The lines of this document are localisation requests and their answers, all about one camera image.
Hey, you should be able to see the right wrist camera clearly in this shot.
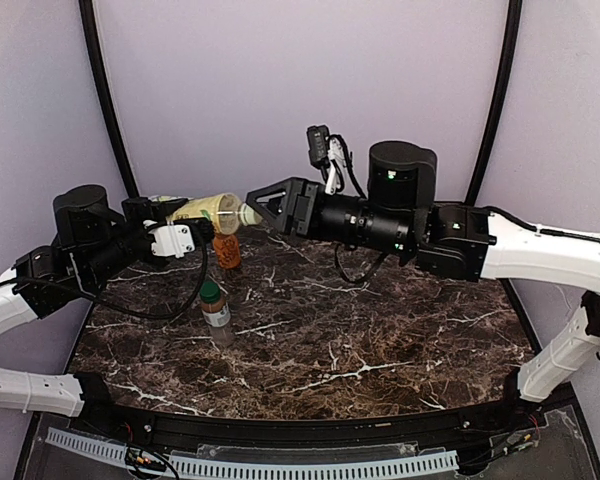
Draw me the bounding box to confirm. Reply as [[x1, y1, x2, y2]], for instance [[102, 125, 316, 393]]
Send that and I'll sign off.
[[306, 125, 330, 169]]

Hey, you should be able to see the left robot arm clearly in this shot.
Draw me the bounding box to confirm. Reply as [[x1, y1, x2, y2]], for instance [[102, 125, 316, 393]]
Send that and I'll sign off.
[[0, 185, 153, 417]]

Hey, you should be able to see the white slotted cable duct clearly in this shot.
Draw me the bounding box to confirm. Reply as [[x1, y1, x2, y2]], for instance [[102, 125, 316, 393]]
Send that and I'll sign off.
[[45, 427, 459, 479]]

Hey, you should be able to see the green cap brown bottle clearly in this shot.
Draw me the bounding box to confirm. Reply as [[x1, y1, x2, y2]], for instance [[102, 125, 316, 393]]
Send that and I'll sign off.
[[199, 280, 234, 346]]

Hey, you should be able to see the black frame post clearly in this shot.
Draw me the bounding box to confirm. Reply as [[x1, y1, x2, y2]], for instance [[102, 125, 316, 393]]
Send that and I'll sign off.
[[78, 0, 140, 198], [464, 0, 523, 206]]

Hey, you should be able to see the yellow tea bottle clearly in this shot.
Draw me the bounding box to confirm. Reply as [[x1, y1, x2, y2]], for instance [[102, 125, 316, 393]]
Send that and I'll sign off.
[[168, 193, 245, 235]]

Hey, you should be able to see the pale cream bottle cap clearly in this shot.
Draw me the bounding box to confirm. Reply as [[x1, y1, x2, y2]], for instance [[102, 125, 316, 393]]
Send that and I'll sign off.
[[238, 203, 262, 226]]

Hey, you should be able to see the black front rail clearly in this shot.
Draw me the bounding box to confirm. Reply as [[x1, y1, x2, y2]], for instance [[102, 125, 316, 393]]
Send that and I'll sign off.
[[70, 401, 543, 450]]

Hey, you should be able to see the orange tea bottle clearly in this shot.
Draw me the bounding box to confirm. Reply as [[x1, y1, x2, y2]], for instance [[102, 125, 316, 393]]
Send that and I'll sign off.
[[212, 234, 241, 270]]

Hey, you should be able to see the right black frame post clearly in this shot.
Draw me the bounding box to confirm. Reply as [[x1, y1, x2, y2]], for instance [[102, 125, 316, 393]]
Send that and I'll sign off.
[[464, 0, 523, 206]]

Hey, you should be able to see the left black frame post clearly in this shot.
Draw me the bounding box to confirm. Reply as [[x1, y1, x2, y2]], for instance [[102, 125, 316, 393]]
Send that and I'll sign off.
[[78, 0, 140, 198]]

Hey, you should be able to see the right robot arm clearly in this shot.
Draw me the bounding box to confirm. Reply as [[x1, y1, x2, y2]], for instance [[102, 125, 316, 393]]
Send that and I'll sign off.
[[246, 140, 600, 403]]

